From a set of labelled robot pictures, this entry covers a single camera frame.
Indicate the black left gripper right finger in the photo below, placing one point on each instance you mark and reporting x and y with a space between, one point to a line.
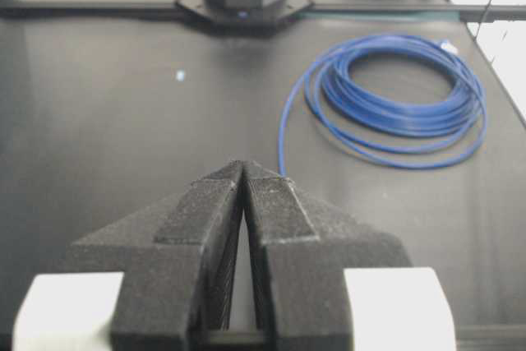
300 247

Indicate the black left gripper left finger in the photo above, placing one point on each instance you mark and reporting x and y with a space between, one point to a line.
178 258

